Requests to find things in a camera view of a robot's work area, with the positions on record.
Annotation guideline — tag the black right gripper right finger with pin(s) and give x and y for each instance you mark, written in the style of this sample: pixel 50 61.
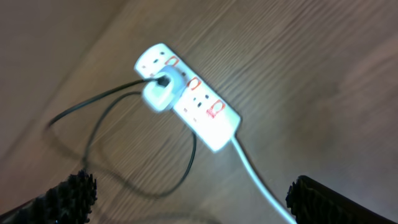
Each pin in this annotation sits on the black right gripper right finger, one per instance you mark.
pixel 311 202

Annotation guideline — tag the white charger plug adapter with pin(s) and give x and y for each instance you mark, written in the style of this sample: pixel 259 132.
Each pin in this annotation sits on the white charger plug adapter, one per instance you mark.
pixel 161 94

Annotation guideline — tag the white power strip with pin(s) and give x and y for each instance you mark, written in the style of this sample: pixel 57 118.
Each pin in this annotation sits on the white power strip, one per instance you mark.
pixel 206 113

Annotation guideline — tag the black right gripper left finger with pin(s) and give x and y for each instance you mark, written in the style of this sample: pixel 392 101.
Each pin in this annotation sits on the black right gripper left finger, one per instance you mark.
pixel 67 203

